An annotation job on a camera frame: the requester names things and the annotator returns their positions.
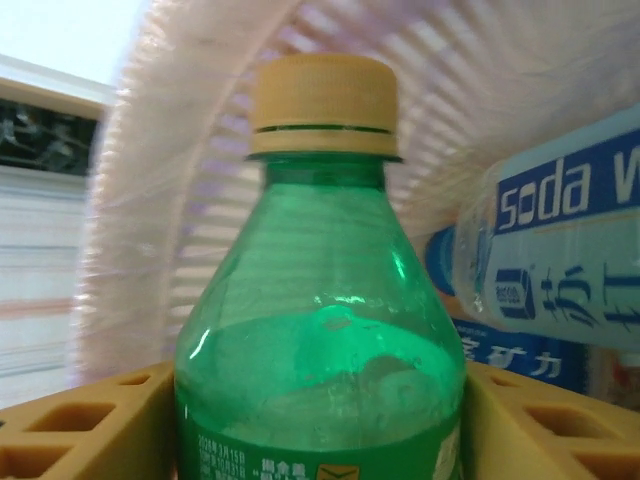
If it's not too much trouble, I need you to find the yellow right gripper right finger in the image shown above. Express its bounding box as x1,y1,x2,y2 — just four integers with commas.
462,369,640,480

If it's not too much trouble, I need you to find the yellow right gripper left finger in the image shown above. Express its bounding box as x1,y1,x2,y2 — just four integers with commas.
0,363,177,480

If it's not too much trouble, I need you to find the blue label Pocari bottle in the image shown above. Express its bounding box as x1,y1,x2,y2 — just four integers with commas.
452,317,586,396

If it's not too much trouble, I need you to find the green plastic bottle yellow cap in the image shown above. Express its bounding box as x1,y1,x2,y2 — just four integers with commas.
172,53,469,480

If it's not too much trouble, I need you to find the pink mesh waste bin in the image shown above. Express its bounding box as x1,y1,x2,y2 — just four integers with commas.
74,0,640,391

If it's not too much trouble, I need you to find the striped enclosure side panel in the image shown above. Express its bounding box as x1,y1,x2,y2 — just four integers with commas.
0,164,101,396

